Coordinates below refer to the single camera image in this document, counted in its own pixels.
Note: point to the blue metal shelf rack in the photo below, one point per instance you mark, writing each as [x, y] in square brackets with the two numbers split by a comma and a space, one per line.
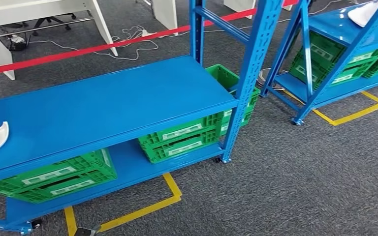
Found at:
[332, 26]
[110, 104]

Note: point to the black office chair base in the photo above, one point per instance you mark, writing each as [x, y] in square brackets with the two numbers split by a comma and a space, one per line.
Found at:
[53, 20]

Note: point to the white power strip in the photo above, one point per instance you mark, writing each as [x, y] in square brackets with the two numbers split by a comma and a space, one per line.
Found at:
[149, 33]

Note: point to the chrome stanchion base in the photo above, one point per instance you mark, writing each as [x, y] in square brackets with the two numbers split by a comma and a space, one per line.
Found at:
[264, 79]

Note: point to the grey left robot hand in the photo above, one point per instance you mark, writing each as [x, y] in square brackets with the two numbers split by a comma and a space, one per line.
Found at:
[84, 232]

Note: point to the red barrier belt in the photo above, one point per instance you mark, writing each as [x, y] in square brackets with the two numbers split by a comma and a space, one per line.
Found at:
[78, 52]

